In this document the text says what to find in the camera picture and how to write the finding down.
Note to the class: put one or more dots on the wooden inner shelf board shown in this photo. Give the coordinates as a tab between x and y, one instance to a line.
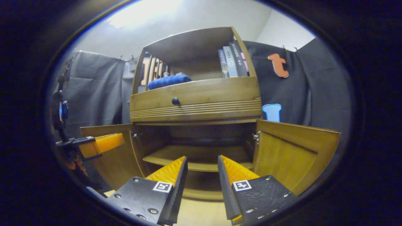
201	155

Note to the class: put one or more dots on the wooden shoe cabinet door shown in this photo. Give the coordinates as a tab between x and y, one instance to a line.
289	157
116	163

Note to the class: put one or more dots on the wooden cabinet drawer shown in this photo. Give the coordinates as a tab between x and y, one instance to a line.
213	92

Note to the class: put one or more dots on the blue folded towel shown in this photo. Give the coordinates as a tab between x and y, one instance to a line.
168	82

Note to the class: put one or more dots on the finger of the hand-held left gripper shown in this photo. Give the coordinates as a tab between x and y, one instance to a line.
75	142

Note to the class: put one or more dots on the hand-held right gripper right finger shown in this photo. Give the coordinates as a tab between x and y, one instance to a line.
227	196

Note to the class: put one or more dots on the black backdrop cloth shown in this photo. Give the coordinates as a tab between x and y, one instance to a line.
94	94

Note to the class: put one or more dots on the dark blue book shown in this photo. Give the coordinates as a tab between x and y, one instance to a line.
223	64

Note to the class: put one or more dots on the wooden double-door shoe cabinet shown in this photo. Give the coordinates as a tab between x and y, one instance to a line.
194	40

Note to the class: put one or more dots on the round black drawer knob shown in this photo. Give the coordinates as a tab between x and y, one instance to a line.
175	101

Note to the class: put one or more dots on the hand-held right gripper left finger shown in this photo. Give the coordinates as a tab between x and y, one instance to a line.
176	193

